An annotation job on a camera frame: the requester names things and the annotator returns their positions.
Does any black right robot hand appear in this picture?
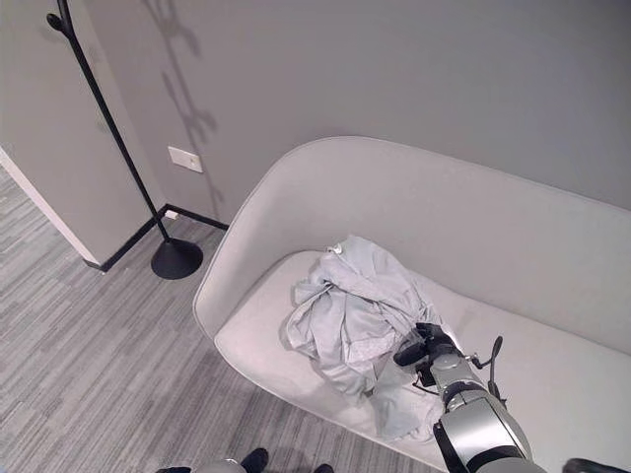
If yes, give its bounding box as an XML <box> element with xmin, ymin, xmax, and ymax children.
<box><xmin>392</xmin><ymin>321</ymin><xmax>452</xmax><ymax>369</ymax></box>

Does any grey garment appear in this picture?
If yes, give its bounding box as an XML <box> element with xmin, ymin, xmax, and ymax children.
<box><xmin>281</xmin><ymin>234</ymin><xmax>462</xmax><ymax>441</ymax></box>

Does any light grey fabric sofa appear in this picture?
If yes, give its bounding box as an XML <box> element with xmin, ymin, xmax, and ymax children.
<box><xmin>192</xmin><ymin>135</ymin><xmax>631</xmax><ymax>473</ymax></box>

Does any black floor coat rack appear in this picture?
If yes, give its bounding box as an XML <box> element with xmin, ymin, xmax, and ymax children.
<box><xmin>45</xmin><ymin>0</ymin><xmax>205</xmax><ymax>281</ymax></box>

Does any dark left robot foot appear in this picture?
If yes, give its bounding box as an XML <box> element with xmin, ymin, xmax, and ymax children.
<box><xmin>240</xmin><ymin>447</ymin><xmax>270</xmax><ymax>473</ymax></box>

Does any silver robot torso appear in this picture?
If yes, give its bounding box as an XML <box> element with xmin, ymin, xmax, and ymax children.
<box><xmin>156</xmin><ymin>457</ymin><xmax>243</xmax><ymax>473</ymax></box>

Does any black baseboard strip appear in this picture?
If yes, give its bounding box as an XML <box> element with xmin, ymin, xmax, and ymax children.
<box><xmin>85</xmin><ymin>202</ymin><xmax>232</xmax><ymax>272</ymax></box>

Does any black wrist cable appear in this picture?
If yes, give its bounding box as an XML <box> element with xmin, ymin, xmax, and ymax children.
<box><xmin>467</xmin><ymin>335</ymin><xmax>510</xmax><ymax>411</ymax></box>

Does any white wall outlet plate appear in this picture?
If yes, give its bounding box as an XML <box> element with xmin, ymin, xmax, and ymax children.
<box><xmin>167</xmin><ymin>145</ymin><xmax>204</xmax><ymax>174</ymax></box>

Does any white wall corner trim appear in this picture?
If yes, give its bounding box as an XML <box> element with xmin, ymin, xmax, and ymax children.
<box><xmin>0</xmin><ymin>144</ymin><xmax>104</xmax><ymax>270</ymax></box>

